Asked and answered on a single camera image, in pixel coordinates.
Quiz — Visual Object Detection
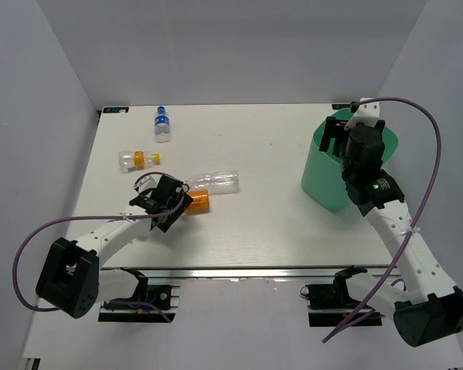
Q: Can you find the orange juice bottle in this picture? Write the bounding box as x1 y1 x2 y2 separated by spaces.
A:
186 190 211 214

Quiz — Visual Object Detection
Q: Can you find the green plastic bin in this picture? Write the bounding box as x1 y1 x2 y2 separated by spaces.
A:
300 107 400 214

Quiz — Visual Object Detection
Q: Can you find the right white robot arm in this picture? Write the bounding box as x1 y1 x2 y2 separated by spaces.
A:
319 116 463 348

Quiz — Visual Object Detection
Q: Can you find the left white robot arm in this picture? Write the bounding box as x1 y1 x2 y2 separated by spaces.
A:
35 173 192 318

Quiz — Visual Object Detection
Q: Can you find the right blue table sticker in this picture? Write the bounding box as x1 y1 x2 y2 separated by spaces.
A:
331 103 350 110

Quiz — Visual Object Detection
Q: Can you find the blue table sticker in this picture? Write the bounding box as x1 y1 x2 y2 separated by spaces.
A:
331 103 350 110
102 106 129 114

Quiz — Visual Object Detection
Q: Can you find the large clear plastic bottle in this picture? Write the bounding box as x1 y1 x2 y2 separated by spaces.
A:
186 170 239 195

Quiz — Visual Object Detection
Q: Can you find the small bottle yellow cap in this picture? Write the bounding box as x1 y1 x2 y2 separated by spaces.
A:
118 150 161 173

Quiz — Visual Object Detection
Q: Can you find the blue cap water bottle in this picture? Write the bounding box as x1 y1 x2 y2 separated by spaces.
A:
154 106 171 143

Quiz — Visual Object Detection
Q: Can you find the left blue table sticker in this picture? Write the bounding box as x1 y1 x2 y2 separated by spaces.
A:
102 106 129 114

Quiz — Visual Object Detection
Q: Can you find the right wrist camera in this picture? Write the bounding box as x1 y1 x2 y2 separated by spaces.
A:
344 98 380 130

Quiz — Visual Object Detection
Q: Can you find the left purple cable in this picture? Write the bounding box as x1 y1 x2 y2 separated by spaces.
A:
12 171 188 313

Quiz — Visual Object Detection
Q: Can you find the purple cable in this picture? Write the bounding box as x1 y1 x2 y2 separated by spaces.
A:
12 171 188 313
322 96 441 344

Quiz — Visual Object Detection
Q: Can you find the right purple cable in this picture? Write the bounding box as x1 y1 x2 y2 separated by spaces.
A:
322 96 441 344

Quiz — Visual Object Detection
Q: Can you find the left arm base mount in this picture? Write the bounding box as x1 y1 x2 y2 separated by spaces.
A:
97 269 181 324

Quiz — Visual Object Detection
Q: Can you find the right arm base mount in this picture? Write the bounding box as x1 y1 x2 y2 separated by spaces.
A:
299 266 367 328

